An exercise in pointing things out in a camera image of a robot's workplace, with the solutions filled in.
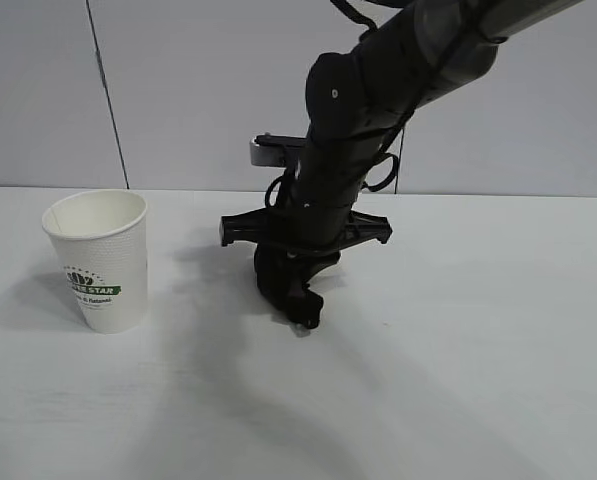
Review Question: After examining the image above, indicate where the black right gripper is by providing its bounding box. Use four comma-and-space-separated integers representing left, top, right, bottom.
219, 192, 395, 304

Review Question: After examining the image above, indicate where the black and purple cloth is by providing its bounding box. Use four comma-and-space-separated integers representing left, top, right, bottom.
252, 243, 325, 335

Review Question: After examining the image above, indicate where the white paper cup green logo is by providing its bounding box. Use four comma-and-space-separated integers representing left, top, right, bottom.
40, 189, 149, 335

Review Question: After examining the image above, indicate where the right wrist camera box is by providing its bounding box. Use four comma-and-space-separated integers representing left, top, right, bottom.
246, 132, 307, 167

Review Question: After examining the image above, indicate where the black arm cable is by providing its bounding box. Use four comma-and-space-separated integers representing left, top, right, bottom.
363, 151, 400, 195

